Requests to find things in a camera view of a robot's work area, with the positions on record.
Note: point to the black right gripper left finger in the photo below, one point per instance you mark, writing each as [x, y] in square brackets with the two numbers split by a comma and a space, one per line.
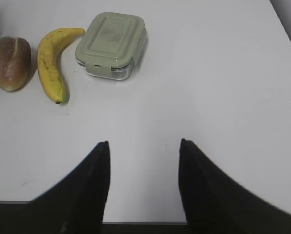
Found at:
[76, 204]

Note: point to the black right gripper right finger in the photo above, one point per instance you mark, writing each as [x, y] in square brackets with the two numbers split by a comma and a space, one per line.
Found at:
[215, 204]

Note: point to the green lidded food container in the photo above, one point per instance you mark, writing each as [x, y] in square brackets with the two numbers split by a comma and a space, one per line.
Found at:
[112, 45]

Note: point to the brown bread roll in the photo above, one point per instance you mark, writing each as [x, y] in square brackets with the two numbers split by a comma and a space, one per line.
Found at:
[15, 63]

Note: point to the yellow banana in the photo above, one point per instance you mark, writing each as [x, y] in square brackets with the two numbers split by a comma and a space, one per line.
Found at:
[49, 49]

